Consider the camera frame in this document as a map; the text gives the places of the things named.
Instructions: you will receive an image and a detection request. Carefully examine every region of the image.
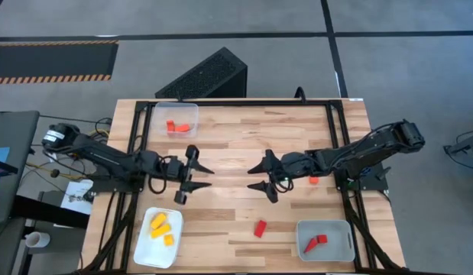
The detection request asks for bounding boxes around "black metal table frame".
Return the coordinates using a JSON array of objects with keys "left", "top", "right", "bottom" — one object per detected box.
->
[{"left": 81, "top": 98, "right": 409, "bottom": 275}]

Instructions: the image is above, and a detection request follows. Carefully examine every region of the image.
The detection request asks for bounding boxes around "black perforated case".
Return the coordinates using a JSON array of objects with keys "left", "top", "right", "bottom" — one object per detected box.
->
[{"left": 154, "top": 46, "right": 248, "bottom": 99}]

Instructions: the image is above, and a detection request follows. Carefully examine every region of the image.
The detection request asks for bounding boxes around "red rectangular block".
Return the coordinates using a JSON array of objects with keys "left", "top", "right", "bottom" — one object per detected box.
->
[{"left": 254, "top": 219, "right": 268, "bottom": 238}]

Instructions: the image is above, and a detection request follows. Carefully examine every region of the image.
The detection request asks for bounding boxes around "white cup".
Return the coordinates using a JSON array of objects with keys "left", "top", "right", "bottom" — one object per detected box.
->
[{"left": 24, "top": 231, "right": 51, "bottom": 249}]

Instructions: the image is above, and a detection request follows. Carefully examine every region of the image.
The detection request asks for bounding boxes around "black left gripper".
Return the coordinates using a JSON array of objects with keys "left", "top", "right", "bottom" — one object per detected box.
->
[{"left": 166, "top": 145, "right": 215, "bottom": 205}]

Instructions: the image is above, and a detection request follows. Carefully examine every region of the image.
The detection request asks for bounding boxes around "white printed paper sheet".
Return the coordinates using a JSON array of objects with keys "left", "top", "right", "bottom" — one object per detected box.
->
[{"left": 60, "top": 180, "right": 95, "bottom": 215}]

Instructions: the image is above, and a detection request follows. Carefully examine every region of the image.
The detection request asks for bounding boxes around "yellow cable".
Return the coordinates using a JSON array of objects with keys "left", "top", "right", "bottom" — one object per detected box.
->
[{"left": 25, "top": 129, "right": 109, "bottom": 181}]

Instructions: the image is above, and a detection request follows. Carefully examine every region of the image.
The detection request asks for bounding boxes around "yellow cylinder block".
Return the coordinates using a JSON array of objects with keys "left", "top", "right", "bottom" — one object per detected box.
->
[{"left": 151, "top": 224, "right": 172, "bottom": 239}]

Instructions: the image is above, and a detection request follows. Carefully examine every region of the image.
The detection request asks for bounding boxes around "yellow rectangular block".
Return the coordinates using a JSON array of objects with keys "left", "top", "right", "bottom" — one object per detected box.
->
[{"left": 150, "top": 212, "right": 168, "bottom": 230}]

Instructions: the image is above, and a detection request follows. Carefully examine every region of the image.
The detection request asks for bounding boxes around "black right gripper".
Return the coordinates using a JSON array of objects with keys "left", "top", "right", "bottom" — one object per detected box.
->
[{"left": 246, "top": 149, "right": 303, "bottom": 204}]

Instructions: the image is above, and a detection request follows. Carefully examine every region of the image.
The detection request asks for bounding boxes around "dark grey side desk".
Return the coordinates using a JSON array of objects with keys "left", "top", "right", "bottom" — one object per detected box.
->
[{"left": 0, "top": 110, "right": 40, "bottom": 225}]

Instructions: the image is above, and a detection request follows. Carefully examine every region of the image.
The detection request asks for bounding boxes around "dark grey cabinet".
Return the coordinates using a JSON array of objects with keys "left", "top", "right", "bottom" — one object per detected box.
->
[{"left": 0, "top": 217, "right": 27, "bottom": 275}]

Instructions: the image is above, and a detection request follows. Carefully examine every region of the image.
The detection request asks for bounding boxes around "black hazard-striped floor mat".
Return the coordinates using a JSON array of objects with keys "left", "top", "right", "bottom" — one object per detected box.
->
[{"left": 0, "top": 40, "right": 119, "bottom": 86}]

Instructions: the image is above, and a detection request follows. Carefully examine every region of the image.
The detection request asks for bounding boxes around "red wedge block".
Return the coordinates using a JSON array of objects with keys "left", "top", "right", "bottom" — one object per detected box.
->
[{"left": 303, "top": 237, "right": 319, "bottom": 254}]

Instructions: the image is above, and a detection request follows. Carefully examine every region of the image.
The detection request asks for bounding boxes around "clear plastic container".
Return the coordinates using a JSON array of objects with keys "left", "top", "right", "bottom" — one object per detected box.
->
[{"left": 150, "top": 102, "right": 200, "bottom": 138}]

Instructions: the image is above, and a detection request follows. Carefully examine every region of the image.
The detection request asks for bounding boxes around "grey plastic bin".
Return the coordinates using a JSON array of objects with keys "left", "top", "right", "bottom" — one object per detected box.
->
[{"left": 296, "top": 219, "right": 356, "bottom": 264}]

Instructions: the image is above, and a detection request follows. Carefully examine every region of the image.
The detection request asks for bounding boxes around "white rectangular tray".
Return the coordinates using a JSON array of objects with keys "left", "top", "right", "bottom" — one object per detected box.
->
[{"left": 133, "top": 206, "right": 184, "bottom": 270}]

